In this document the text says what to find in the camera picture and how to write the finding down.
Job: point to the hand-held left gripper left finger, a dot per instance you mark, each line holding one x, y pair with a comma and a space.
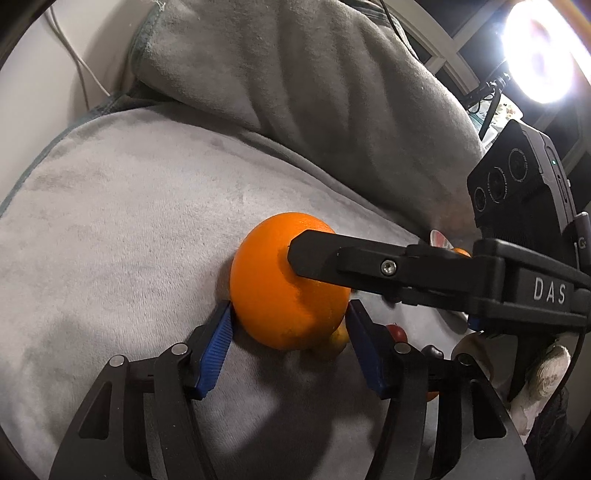
214, 355

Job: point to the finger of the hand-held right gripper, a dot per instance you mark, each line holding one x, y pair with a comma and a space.
323, 258

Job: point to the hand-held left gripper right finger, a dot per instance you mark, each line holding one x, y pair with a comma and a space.
364, 350

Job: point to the dark purple plum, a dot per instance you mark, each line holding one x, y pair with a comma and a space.
433, 353

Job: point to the smooth large orange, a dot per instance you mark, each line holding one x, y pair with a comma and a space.
268, 300

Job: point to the small tangerine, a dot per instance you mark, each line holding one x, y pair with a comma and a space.
461, 252

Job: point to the person's right forearm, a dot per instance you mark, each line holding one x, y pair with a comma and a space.
554, 438

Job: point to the person's right hand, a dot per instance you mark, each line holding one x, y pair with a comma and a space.
549, 369

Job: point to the small yellow fruit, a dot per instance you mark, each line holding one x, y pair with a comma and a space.
330, 348

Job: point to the red cherry tomato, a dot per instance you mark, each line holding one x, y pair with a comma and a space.
398, 332

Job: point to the floral print packet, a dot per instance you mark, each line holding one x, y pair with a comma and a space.
505, 113

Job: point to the black light stand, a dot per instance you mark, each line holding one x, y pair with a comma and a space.
489, 92

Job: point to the grey plush blanket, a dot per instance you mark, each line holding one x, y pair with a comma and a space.
115, 230

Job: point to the large grey pillow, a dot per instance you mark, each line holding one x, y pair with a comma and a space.
277, 69

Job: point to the white window frame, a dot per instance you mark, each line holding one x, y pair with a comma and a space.
443, 50

